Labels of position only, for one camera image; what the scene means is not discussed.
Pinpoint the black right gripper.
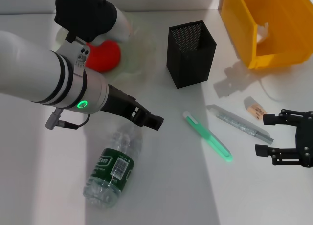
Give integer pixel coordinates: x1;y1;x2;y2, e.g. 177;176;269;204
254;109;313;168

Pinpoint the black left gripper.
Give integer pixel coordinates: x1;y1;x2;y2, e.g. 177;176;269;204
100;84;165;132

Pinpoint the beige eraser white sleeve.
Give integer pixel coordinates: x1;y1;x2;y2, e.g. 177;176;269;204
244;96;268;119

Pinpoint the silver glitter pen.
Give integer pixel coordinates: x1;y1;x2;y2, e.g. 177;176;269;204
206;104;274;145

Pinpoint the green white pen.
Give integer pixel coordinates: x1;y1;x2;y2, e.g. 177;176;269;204
182;111;233;163

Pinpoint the clear water bottle green label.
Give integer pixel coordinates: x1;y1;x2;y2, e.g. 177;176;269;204
83;121;144;208

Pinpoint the white paper ball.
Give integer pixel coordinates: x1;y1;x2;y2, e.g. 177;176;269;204
256;22;271;44

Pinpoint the black mesh pen holder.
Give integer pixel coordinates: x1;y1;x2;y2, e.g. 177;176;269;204
166;20;218;89

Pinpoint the green glass fruit plate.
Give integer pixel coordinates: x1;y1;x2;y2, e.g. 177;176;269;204
55;11;157;85

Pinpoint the yellow plastic bin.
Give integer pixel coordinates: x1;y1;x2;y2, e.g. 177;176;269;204
221;0;313;71

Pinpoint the left gripper cable with plug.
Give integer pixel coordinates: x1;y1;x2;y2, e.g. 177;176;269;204
45;109;90;131

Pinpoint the left wrist camera unit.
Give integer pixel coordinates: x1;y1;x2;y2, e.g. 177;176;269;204
54;0;131;44

